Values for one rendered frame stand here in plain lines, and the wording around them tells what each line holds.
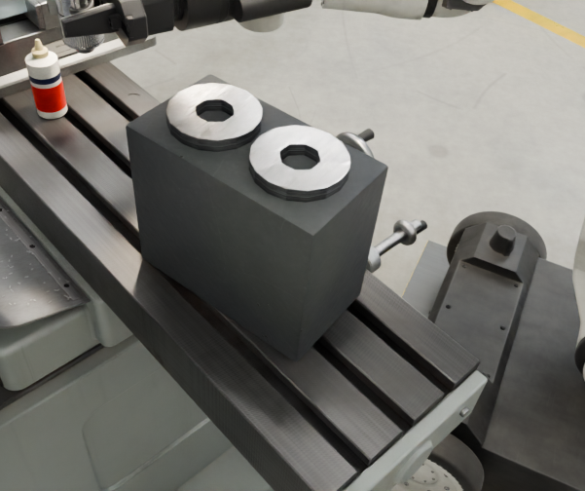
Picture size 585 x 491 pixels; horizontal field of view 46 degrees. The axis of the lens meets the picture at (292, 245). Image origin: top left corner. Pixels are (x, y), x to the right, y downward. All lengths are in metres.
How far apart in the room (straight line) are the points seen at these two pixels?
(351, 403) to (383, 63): 2.39
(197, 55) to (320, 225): 2.40
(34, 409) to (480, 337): 0.72
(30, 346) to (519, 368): 0.79
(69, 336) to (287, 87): 1.99
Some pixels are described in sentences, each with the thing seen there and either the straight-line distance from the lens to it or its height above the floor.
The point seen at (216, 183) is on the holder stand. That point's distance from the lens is 0.61.
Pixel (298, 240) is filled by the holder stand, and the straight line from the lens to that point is 0.58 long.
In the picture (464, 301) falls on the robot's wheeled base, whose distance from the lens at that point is 1.29.
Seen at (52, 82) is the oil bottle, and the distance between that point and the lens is 0.98.
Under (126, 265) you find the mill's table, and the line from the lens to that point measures 0.80.
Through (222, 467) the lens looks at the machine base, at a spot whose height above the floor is 0.20.
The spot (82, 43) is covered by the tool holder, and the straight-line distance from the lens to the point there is 0.85.
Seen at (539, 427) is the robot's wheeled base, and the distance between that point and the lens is 1.21.
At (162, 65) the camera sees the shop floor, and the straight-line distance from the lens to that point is 2.88.
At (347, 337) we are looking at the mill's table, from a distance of 0.74.
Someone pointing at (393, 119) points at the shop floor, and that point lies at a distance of 2.68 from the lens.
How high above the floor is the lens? 1.54
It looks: 47 degrees down
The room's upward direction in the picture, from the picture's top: 6 degrees clockwise
